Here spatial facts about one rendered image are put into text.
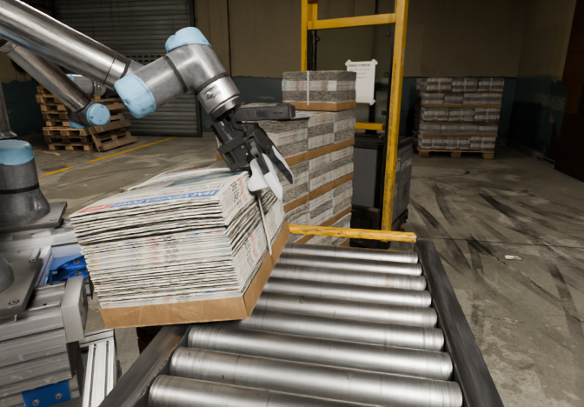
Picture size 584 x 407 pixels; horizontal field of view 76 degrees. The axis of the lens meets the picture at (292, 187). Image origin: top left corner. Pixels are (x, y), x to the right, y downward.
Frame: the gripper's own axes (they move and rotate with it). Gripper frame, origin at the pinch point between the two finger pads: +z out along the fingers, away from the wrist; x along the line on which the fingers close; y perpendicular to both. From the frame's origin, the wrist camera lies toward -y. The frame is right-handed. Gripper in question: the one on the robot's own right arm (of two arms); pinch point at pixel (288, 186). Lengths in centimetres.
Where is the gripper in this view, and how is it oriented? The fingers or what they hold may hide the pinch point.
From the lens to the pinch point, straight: 76.0
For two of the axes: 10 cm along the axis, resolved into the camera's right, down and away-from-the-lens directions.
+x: -1.8, 2.8, -9.4
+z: 5.3, 8.4, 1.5
